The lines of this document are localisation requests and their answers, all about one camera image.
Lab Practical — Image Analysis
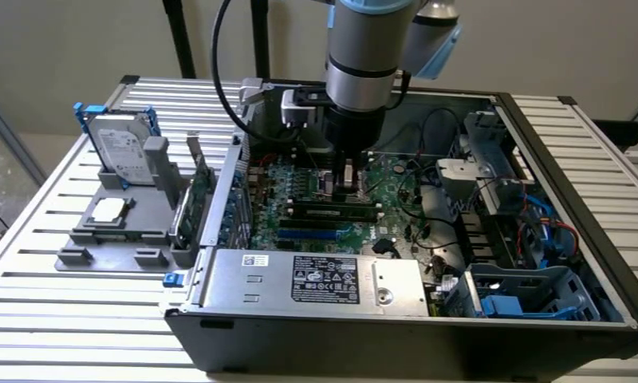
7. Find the silver hard disk blue carrier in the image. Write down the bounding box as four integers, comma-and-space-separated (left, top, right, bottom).
73, 102, 163, 188

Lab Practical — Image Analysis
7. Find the metal CPU socket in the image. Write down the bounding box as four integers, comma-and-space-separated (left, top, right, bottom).
309, 166, 374, 201

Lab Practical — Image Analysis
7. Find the black looped wire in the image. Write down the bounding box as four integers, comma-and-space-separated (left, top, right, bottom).
418, 108, 462, 157

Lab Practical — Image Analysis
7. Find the grey metal frame post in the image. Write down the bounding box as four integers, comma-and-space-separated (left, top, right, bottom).
0, 82, 47, 188

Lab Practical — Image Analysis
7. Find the red wire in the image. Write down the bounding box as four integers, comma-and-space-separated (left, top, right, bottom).
514, 220, 582, 259

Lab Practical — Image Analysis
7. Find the green motherboard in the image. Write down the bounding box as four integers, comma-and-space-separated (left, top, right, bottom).
242, 152, 438, 257

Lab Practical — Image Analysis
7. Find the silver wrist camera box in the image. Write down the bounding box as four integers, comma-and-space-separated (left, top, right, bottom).
279, 89, 331, 129

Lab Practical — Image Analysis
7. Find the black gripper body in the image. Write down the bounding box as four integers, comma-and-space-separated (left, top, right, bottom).
325, 105, 387, 156

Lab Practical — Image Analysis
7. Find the black stand pole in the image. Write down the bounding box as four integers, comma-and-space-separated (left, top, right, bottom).
247, 0, 273, 80
161, 0, 198, 80

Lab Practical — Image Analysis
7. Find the black open PC case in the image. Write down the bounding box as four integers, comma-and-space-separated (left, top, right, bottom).
162, 77, 638, 375

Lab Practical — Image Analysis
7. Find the green graphics card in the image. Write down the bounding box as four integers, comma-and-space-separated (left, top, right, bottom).
171, 128, 218, 251

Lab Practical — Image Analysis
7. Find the grey plastic parts rack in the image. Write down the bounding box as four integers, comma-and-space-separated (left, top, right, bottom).
54, 137, 218, 274

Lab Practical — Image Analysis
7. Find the green RAM stick black label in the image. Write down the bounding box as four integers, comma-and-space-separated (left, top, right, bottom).
291, 204, 379, 215

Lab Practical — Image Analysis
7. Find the grey bracket block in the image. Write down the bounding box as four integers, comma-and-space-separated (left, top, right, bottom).
237, 77, 267, 108

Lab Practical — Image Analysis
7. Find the metal drive cage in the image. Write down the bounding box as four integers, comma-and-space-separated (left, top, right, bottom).
458, 110, 539, 217

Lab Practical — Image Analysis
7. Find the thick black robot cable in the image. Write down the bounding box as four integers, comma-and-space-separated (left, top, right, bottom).
207, 0, 302, 141

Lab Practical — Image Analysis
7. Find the blue expansion slot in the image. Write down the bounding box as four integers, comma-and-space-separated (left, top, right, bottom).
277, 228, 353, 239

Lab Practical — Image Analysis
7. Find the silver CPU chip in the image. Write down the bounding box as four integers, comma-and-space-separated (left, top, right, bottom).
91, 197, 129, 221

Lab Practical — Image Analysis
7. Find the white fan shroud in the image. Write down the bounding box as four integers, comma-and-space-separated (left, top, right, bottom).
434, 158, 481, 193

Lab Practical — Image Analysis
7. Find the black RAM slot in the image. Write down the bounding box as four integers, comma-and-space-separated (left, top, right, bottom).
285, 215, 379, 225

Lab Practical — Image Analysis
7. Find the grey disk bay blue latch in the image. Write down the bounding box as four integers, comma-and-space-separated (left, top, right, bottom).
461, 262, 603, 321

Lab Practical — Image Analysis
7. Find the silver power supply unit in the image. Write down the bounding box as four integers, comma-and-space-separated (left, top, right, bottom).
197, 248, 433, 319

